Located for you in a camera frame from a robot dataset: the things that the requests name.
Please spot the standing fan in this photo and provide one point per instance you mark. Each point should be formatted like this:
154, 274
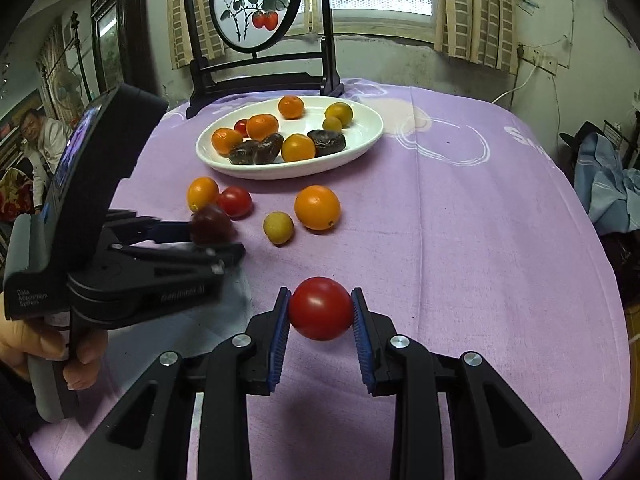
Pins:
67, 87

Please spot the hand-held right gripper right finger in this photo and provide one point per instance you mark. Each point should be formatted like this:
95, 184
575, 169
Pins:
364, 340

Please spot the red cherry tomato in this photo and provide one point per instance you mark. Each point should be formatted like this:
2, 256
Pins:
320, 315
234, 201
241, 127

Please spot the dark wooden cabinet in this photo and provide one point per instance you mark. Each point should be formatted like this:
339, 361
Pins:
145, 35

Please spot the purple tablecloth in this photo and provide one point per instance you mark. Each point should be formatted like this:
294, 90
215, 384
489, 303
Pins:
450, 260

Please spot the dark purple tomato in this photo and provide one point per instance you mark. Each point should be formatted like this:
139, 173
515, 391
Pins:
212, 225

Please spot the beige checked curtain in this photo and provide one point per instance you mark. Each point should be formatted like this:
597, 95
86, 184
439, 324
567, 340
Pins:
475, 10
182, 20

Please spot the person's left hand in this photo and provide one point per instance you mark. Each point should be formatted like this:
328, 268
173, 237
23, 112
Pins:
30, 340

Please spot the dark brown water chestnut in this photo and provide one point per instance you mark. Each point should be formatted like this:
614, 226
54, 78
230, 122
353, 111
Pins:
326, 141
267, 149
243, 152

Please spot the black framed painted table screen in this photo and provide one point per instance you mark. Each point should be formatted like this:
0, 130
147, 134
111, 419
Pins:
250, 5

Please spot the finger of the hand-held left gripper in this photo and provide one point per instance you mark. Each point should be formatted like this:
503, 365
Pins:
165, 230
200, 255

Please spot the small yellow cherry tomato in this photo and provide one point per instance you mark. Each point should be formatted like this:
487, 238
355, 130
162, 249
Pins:
278, 227
332, 124

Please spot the blue clothing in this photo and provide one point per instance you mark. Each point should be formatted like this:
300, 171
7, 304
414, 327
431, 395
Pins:
605, 185

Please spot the orange mandarin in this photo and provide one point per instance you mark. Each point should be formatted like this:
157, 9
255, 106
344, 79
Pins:
226, 140
262, 126
202, 192
317, 207
291, 107

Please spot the white wall socket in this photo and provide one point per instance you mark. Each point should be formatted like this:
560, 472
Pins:
542, 62

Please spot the yellow-green tomato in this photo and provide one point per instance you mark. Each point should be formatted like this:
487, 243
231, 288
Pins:
340, 110

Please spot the yellow-orange tomato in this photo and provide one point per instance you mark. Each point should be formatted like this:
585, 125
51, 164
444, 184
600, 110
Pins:
298, 147

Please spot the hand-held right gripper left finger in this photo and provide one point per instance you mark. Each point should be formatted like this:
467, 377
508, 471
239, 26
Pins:
280, 340

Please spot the white oval plate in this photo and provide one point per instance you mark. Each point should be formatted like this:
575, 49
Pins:
360, 135

